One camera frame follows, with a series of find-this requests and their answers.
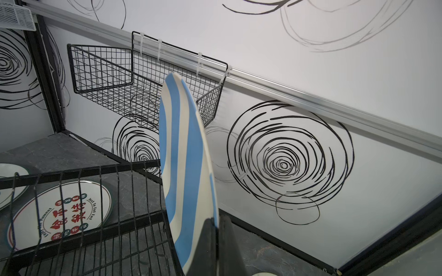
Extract white mesh wall shelf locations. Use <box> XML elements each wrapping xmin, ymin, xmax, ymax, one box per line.
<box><xmin>1</xmin><ymin>1</ymin><xmax>36</xmax><ymax>32</ymax></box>

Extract black wire dish rack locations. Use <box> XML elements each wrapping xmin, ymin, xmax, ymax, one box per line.
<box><xmin>1</xmin><ymin>160</ymin><xmax>182</xmax><ymax>276</ymax></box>

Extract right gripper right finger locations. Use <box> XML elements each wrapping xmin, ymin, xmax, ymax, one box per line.
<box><xmin>218</xmin><ymin>215</ymin><xmax>247</xmax><ymax>276</ymax></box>

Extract white plate red characters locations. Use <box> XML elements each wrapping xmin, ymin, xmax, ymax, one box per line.
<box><xmin>6</xmin><ymin>180</ymin><xmax>113</xmax><ymax>251</ymax></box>

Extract cream plate with cat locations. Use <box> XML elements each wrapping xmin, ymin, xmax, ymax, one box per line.
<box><xmin>252</xmin><ymin>272</ymin><xmax>277</xmax><ymax>276</ymax></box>

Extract blue striped plate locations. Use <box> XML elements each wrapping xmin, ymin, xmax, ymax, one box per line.
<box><xmin>159</xmin><ymin>72</ymin><xmax>219</xmax><ymax>275</ymax></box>

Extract black wire wall basket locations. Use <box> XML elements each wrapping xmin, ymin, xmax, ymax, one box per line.
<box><xmin>67</xmin><ymin>31</ymin><xmax>226</xmax><ymax>131</ymax></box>

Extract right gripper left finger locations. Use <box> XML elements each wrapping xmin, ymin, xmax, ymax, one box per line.
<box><xmin>186</xmin><ymin>218</ymin><xmax>218</xmax><ymax>276</ymax></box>

